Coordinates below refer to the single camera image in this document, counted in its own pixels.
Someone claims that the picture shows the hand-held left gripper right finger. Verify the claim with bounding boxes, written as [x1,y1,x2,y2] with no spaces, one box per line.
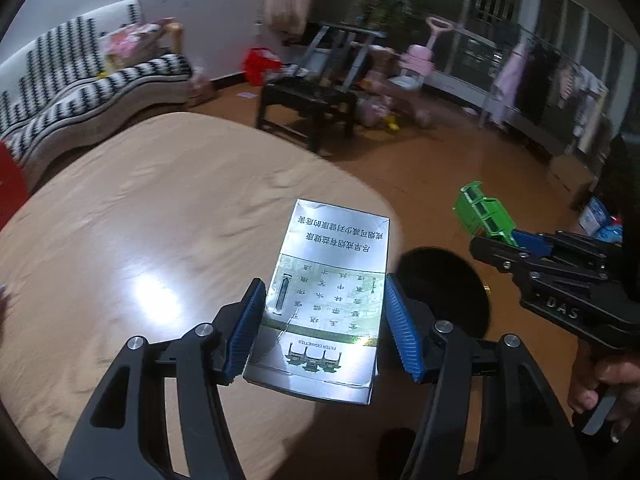
[384,274,588,480]

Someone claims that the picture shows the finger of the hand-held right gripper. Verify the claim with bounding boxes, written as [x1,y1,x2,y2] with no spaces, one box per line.
[469,236,601,286]
[511,229,623,268]

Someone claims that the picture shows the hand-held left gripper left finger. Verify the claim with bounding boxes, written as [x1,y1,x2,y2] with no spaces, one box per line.
[57,277,268,480]

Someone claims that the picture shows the green plastic tray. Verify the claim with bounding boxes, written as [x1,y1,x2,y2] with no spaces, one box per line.
[453,180,518,247]

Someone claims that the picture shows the black round trash bin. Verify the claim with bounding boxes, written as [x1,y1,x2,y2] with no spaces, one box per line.
[395,246,492,356]

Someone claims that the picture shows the silver and white cardboard carton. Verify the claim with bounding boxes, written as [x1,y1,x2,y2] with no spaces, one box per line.
[242,198,390,406]

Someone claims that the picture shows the person's right hand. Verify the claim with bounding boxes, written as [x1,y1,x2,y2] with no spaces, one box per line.
[567,332,640,433]

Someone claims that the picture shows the blue and white pack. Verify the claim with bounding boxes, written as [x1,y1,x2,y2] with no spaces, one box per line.
[580,195,623,243]

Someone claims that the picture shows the brown cardboard box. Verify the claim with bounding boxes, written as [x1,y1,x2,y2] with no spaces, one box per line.
[546,152,598,208]

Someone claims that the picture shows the pink hanging garment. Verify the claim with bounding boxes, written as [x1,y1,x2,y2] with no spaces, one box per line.
[492,42,531,128]

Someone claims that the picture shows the metal clothes rack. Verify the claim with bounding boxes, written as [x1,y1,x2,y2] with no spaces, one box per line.
[477,25,621,161]

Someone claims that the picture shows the pink plush toys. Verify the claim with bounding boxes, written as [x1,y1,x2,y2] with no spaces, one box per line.
[357,95,436,133]

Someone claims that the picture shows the black stool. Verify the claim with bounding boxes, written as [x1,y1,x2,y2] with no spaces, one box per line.
[255,77,358,155]

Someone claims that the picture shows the brown bag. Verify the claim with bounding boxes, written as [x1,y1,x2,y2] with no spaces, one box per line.
[187,67,216,106]

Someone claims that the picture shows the red plastic bag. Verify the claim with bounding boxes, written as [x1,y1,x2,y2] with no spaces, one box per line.
[242,46,283,87]

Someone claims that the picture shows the red plastic chair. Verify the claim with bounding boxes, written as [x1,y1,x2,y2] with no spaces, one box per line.
[0,140,28,231]

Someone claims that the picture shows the green potted plant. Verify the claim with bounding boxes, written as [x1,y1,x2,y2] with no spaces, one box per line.
[360,0,426,46]

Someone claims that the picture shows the sofa with black-white cover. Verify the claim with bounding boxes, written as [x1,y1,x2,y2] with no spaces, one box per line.
[0,0,195,196]

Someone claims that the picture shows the pink cartoon cushion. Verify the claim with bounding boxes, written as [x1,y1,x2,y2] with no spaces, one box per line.
[102,17,176,68]

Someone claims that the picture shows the metal chair frame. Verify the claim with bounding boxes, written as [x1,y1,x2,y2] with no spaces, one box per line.
[295,22,388,91]

